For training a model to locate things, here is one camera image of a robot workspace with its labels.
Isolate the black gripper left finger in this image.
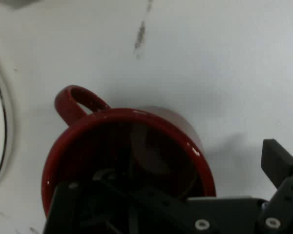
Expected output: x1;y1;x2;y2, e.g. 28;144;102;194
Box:
42;179;194;234

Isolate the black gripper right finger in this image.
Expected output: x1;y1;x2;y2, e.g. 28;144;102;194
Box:
258;138;293;234

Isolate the red ceramic mug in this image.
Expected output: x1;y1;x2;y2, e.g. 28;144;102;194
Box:
41;84;217;220

